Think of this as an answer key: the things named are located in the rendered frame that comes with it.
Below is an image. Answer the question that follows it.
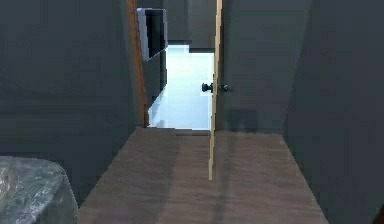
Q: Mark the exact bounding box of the grey bathroom cabinet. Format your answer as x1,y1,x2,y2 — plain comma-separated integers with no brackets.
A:
143,49,168,108

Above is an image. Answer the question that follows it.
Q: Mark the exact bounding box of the light wooden room door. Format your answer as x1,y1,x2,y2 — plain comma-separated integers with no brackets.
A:
208,0,224,181

